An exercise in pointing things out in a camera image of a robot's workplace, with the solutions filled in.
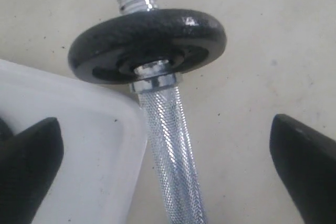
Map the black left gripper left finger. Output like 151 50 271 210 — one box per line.
1 118 64 223

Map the chrome threaded dumbbell bar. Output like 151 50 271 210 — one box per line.
118 0 207 223

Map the white rectangular plastic tray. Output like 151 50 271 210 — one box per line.
1 60 146 223

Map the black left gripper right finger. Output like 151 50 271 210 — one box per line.
269 114 335 223

